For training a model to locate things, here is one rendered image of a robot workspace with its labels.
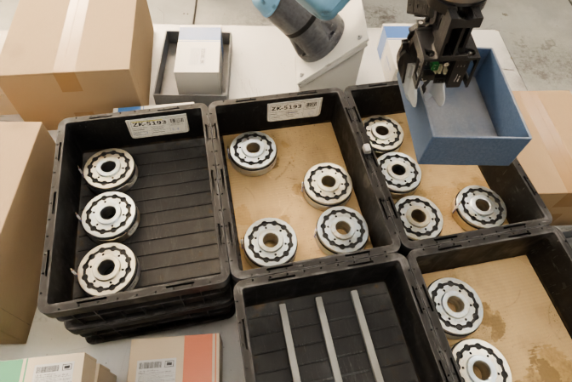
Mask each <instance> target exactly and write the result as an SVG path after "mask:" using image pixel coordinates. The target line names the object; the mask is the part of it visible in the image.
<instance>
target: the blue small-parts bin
mask: <svg viewBox="0 0 572 382"><path fill-rule="evenodd" d="M477 48H478V52H479V54H480V57H481V59H480V61H479V62H478V66H477V68H476V70H475V72H474V74H473V76H472V79H471V81H470V83H469V85H468V87H467V88H466V87H465V84H464V82H463V80H462V81H461V84H460V87H457V88H446V85H445V84H444V90H445V101H444V104H443V105H442V106H439V105H438V104H437V102H436V101H435V100H434V98H433V97H431V98H430V99H428V100H427V101H425V97H424V94H423V91H422V88H421V86H422V85H423V83H424V82H423V81H420V83H419V87H418V88H417V103H416V107H413V106H412V105H411V104H410V103H409V101H408V100H407V98H406V96H405V93H404V90H403V85H402V81H401V77H400V74H399V71H398V73H397V79H398V85H399V88H400V92H401V95H402V100H403V106H404V110H405V113H406V117H407V121H408V125H409V131H410V134H411V138H412V141H413V146H414V149H415V155H416V159H417V162H418V164H431V165H488V166H509V165H510V164H511V163H512V161H513V160H514V159H515V158H516V157H517V156H518V154H519V153H520V152H521V151H522V150H523V149H524V147H525V146H526V145H527V144H528V143H529V142H530V141H531V140H532V136H531V134H530V131H529V129H528V127H527V124H526V122H525V121H524V118H523V115H522V113H521V111H520V109H519V107H518V103H517V101H516V100H515V97H514V95H513V93H512V90H511V88H510V86H509V84H508V81H507V80H506V76H505V74H504V72H503V70H502V68H501V65H500V63H499V61H498V59H497V57H496V54H495V51H494V50H493V48H486V47H477Z"/></svg>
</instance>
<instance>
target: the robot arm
mask: <svg viewBox="0 0 572 382"><path fill-rule="evenodd" d="M350 1H351V0H252V3H253V5H254V6H255V7H256V8H257V9H258V10H259V11H260V13H261V14H262V15H263V16H264V17H265V18H267V19H268V20H269V21H270V22H271V23H272V24H273V25H274V26H275V27H277V28H278V29H279V30H280V31H281V32H282V33H283V34H284V35H285V36H286V37H288V38H289V40H290V42H291V43H292V45H293V47H294V49H295V52H296V53H297V54H298V56H299V57H301V58H302V59H303V60H304V61H305V62H309V63H310V62H315V61H318V60H320V59H322V58H323V57H325V56H326V55H327V54H329V53H330V52H331V51H332V50H333V49H334V47H335V46H336V45H337V43H338V42H339V41H340V39H341V37H342V34H343V31H344V28H345V23H344V20H343V19H342V18H341V17H340V15H339V14H338V13H339V12H340V11H341V10H342V9H343V8H344V7H345V6H346V5H347V4H348V3H349V2H350ZM486 2H487V0H408V4H407V14H414V15H415V17H421V18H425V19H424V20H416V23H415V24H414V25H412V26H411V27H409V34H408V36H407V39H402V40H401V46H400V48H399V50H398V53H397V65H398V71H399V74H400V77H401V81H402V85H403V90H404V93H405V96H406V98H407V100H408V101H409V103H410V104H411V105H412V106H413V107H416V103H417V88H418V87H419V83H420V81H423V82H424V83H423V85H422V86H421V88H422V91H423V94H424V97H425V101H427V100H428V99H430V98H431V97H433V98H434V100H435V101H436V102H437V104H438V105H439V106H442V105H443V104H444V101H445V90H444V84H445V85H446V88H457V87H460V84H461V81H462V80H463V82H464V84H465V87H466V88H467V87H468V85H469V83H470V81H471V79H472V76H473V74H474V72H475V70H476V68H477V66H478V62H479V61H480V59H481V57H480V54H479V52H478V48H477V46H476V44H475V42H474V39H473V37H472V29H473V28H480V26H481V24H482V22H483V14H482V12H481V10H482V9H483V8H484V6H485V4H486ZM471 60H472V61H473V64H474V66H473V68H472V70H471V73H470V75H469V76H468V74H467V72H466V71H467V68H468V66H469V65H470V62H471Z"/></svg>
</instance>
